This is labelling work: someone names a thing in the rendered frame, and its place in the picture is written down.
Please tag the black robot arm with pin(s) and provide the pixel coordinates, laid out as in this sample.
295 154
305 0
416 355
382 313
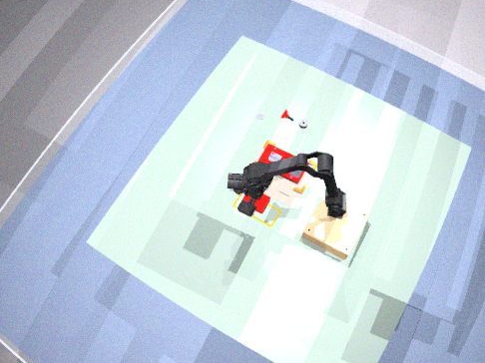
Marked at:
257 174

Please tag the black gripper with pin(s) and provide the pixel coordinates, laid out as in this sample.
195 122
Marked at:
248 207

